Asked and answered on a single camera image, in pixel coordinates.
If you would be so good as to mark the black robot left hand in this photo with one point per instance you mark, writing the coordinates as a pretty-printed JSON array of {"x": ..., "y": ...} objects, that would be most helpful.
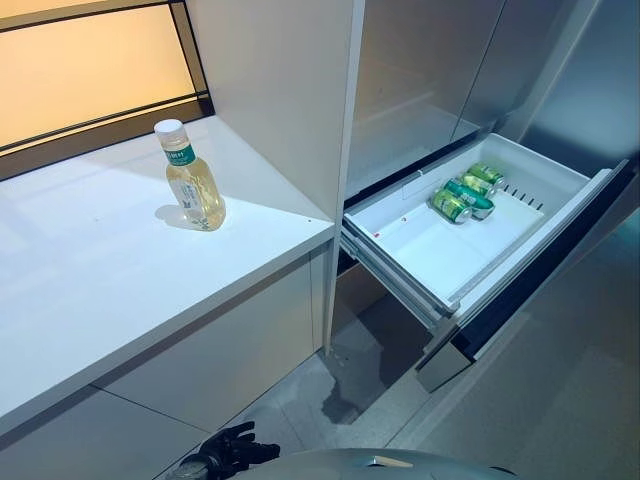
[{"x": 230, "y": 452}]

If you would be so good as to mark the yellow tea bottle white cap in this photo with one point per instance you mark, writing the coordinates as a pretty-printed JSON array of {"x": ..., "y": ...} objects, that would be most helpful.
[{"x": 195, "y": 195}]

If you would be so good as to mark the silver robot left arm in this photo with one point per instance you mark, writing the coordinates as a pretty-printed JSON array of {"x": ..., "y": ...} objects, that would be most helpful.
[{"x": 192, "y": 471}]

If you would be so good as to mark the steel fridge door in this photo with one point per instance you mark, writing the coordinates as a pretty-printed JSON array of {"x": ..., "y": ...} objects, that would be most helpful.
[
  {"x": 400, "y": 100},
  {"x": 525, "y": 60}
]

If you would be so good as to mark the white counter cabinet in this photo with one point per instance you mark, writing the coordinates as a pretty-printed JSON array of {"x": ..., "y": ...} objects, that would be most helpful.
[{"x": 150, "y": 300}]

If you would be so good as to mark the brown flat panel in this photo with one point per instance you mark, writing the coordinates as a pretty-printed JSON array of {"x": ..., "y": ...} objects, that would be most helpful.
[{"x": 357, "y": 295}]

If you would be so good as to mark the light green drink can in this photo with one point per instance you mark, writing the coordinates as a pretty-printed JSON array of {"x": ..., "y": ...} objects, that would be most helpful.
[
  {"x": 447, "y": 205},
  {"x": 485, "y": 175}
]

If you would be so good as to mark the dark green drink can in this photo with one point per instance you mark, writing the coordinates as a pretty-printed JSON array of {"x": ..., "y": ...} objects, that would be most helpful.
[{"x": 475, "y": 197}]

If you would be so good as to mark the white tall cabinet panel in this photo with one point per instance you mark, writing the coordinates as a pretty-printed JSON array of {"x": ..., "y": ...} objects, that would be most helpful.
[{"x": 280, "y": 100}]

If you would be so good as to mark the orange lit window black frame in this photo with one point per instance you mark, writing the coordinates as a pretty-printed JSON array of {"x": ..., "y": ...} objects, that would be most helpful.
[{"x": 75, "y": 75}]

